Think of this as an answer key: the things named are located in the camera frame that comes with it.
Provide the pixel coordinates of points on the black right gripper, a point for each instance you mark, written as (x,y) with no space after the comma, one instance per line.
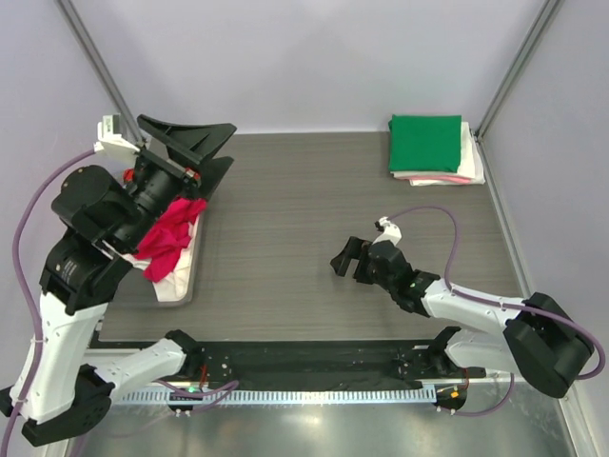
(355,248)

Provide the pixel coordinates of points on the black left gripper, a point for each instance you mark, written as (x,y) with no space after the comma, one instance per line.
(195,141)

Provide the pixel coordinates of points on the clear plastic bin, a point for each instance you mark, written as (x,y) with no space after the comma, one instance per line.
(135,291)

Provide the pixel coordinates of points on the green t shirt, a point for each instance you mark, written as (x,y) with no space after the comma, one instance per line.
(425,143)

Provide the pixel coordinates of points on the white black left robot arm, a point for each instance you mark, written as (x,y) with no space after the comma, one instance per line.
(58,396)

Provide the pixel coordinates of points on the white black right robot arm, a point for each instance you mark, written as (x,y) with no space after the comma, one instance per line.
(532,338)

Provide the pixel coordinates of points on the red printed t shirt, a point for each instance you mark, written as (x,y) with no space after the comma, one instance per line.
(128,176)

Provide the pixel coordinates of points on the magenta red t shirt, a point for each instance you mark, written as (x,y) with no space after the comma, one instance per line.
(169,236)

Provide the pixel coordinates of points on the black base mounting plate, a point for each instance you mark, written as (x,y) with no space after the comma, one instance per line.
(365,365)

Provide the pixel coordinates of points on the folded pink t shirt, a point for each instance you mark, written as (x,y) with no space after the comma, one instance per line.
(446,181)

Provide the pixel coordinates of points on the white t shirt in bin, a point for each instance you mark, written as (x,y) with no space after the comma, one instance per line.
(162,269)

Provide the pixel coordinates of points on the folded white t shirt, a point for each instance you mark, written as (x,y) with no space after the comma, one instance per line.
(470,166)

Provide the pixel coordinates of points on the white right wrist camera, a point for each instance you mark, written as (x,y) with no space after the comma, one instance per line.
(388,232)

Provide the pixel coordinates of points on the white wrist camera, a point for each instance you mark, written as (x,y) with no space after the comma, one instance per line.
(112,140)
(388,232)

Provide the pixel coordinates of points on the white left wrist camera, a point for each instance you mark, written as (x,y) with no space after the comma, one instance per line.
(112,140)

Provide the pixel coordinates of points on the slotted grey cable duct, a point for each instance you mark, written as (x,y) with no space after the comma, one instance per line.
(161,396)

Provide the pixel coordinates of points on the left aluminium frame post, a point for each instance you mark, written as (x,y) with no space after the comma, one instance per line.
(99,66)

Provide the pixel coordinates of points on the aluminium frame post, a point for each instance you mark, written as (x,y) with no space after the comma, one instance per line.
(99,66)
(542,22)

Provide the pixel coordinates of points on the right aluminium frame post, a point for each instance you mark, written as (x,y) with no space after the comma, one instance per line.
(542,22)

